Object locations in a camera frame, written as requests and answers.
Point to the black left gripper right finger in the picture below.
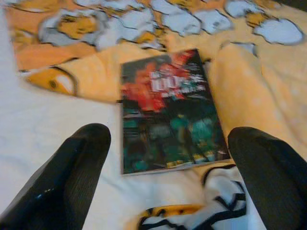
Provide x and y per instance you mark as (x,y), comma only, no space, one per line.
(275,182)

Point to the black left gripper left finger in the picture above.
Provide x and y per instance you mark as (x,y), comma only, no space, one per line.
(62,182)

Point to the yellow cartoon print blanket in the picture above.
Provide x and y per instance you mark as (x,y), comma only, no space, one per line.
(239,83)

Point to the dark cover book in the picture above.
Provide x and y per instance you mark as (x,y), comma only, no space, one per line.
(168,119)

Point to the white quilted mattress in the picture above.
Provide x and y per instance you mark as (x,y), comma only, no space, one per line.
(48,115)

